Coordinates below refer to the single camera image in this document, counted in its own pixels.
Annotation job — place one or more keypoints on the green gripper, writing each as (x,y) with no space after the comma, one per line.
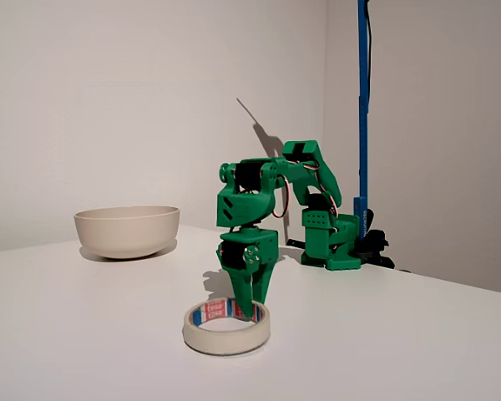
(245,244)

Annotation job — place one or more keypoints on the white tape roll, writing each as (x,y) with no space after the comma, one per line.
(217,338)

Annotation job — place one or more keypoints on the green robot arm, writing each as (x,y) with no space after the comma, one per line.
(250,204)

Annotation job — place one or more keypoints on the black table clamp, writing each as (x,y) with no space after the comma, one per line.
(378,244)

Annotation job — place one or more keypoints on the white bowl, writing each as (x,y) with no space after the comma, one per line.
(125,234)

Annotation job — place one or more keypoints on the blue camera pole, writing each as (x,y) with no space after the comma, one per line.
(363,125)

